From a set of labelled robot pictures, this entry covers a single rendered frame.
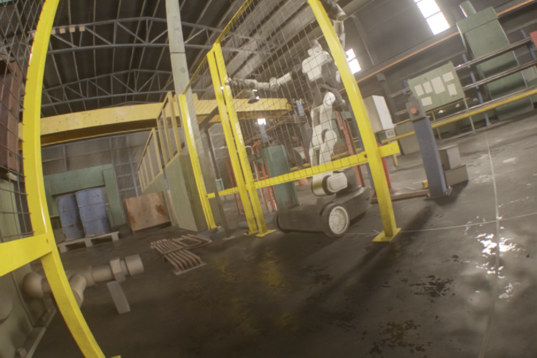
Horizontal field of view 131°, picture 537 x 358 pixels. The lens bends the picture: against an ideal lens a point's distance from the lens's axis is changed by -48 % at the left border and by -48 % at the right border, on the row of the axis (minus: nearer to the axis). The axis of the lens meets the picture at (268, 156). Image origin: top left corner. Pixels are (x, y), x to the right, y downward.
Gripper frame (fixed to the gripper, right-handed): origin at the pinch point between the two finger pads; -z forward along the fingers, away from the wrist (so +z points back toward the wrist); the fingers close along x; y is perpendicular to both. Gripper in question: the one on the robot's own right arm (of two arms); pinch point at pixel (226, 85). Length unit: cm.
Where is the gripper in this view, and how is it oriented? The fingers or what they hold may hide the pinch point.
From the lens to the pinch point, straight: 215.5
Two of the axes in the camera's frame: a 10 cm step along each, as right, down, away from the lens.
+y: 2.6, 9.6, -0.9
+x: 5.7, -2.3, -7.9
